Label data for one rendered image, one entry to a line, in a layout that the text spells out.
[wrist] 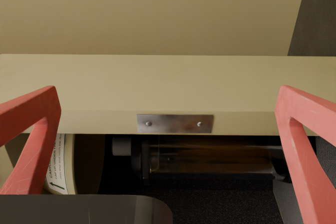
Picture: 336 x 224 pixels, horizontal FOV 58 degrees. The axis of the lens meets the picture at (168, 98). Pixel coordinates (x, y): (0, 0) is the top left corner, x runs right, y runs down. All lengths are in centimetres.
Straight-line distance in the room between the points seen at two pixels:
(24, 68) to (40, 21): 39
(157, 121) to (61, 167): 15
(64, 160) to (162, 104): 15
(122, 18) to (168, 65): 37
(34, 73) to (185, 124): 17
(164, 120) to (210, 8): 44
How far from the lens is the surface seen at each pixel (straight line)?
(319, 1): 63
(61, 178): 40
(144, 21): 70
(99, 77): 33
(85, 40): 74
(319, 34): 61
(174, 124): 29
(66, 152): 38
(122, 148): 43
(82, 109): 29
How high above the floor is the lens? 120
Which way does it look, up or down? level
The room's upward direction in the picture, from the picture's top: 89 degrees counter-clockwise
